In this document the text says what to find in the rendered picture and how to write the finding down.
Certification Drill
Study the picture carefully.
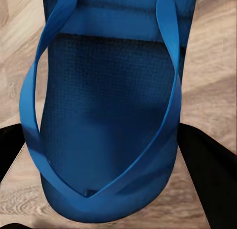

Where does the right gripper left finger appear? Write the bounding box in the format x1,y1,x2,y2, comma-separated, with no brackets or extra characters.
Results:
0,123,25,182

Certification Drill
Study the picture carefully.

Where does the sandal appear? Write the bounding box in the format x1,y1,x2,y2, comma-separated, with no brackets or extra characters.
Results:
19,0,197,224

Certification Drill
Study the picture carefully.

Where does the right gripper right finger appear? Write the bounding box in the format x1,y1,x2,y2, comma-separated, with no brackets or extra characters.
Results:
177,123,237,229

